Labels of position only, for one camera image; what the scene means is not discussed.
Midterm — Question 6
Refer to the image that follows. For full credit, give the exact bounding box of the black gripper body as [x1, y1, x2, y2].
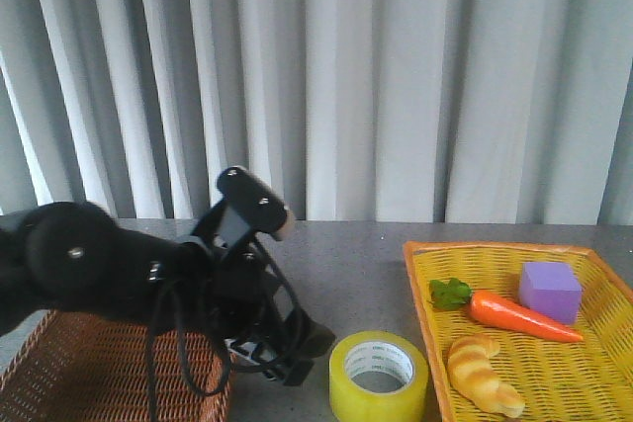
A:
[189, 204, 335, 386]

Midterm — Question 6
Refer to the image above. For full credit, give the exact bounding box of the yellow packing tape roll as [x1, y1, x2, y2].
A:
[329, 331, 429, 422]

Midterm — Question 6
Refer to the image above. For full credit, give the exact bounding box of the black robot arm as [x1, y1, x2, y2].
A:
[1, 201, 334, 386]

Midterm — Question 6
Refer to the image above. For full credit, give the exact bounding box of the orange toy carrot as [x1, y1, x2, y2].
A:
[428, 278, 584, 343]

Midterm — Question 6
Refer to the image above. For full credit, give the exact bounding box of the brown wicker basket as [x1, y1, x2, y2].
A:
[1, 311, 230, 422]

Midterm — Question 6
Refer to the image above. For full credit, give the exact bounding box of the toy croissant bread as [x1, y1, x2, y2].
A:
[447, 333, 525, 418]

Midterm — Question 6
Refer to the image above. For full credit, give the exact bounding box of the grey pleated curtain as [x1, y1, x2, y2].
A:
[1, 0, 632, 225]

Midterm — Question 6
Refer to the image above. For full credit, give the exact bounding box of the purple foam cube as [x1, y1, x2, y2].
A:
[518, 261, 583, 325]

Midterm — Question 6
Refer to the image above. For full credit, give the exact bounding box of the yellow woven basket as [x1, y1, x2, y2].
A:
[404, 241, 632, 421]

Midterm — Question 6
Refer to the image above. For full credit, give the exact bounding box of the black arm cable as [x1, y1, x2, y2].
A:
[145, 278, 233, 422]

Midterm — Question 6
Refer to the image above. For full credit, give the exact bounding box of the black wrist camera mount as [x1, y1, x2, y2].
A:
[215, 166, 296, 248]

